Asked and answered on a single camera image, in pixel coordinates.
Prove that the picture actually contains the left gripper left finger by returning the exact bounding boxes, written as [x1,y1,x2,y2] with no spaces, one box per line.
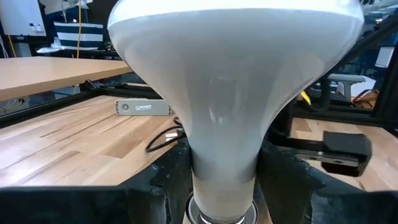
[0,139,193,224]

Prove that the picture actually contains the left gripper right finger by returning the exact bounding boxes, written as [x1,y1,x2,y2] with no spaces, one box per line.
[256,141,398,224]

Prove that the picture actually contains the chrome lamp socket base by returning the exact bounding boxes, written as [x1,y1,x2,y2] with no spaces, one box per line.
[185,191,258,224]

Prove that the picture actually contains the white flood light bulb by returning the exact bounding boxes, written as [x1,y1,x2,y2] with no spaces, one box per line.
[107,0,365,222]

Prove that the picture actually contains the tan laminate desk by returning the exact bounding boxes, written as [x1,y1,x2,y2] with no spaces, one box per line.
[0,55,133,102]

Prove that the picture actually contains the navy white striped bag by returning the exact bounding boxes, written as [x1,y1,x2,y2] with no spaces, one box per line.
[53,21,105,50]

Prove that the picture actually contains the white board panel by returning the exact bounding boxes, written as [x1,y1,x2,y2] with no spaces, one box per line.
[0,0,47,37]

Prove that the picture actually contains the black lamp power cord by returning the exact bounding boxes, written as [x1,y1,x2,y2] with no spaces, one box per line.
[145,116,187,154]

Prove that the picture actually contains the yellow cable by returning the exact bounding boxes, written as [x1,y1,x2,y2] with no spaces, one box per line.
[76,0,82,60]

